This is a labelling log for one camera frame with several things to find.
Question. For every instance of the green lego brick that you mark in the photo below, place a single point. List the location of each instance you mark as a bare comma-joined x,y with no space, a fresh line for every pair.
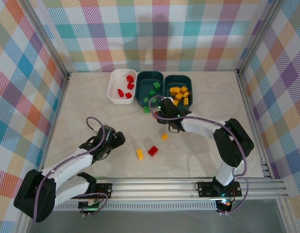
146,99
156,85
146,109
152,93

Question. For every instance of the red slope lego brick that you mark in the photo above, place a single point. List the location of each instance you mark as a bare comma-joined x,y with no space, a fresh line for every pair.
120,93

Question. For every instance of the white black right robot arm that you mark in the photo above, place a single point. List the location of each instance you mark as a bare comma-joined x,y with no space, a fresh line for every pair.
201,126

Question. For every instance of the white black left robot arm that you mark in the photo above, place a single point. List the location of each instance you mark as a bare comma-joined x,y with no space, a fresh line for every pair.
67,162

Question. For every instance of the long yellow lego brick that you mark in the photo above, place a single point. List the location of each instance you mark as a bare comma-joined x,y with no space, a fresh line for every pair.
140,154

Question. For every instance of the teal plastic container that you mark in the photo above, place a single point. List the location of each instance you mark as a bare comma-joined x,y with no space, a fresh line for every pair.
174,81
145,82

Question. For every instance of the large red lego brick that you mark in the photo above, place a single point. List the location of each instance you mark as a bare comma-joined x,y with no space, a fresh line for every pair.
153,151

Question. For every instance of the white plastic container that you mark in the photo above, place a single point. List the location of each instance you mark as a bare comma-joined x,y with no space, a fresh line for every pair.
116,85

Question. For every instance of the plaid fabric backdrop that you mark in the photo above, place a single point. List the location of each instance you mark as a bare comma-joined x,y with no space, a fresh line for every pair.
281,97
19,97
152,31

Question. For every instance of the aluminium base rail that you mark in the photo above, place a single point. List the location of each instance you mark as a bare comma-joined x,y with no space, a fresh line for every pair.
152,189

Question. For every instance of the aluminium frame post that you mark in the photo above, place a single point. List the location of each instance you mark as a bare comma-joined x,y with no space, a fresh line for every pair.
261,36
45,41

